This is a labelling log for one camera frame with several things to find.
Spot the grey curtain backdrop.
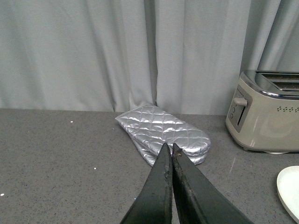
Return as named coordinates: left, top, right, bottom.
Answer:
left=0, top=0, right=299, bottom=115

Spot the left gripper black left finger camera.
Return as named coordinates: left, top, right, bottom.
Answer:
left=121, top=143, right=173, bottom=224

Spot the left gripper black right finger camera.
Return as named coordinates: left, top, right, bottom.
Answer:
left=172, top=143, right=252, bottom=224

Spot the silver quilted oven mitt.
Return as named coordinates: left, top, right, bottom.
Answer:
left=115, top=104, right=211, bottom=166

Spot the cream two-slot toaster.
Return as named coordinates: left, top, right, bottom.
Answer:
left=226, top=70, right=299, bottom=154

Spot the white round plate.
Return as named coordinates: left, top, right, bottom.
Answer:
left=277, top=166, right=299, bottom=224

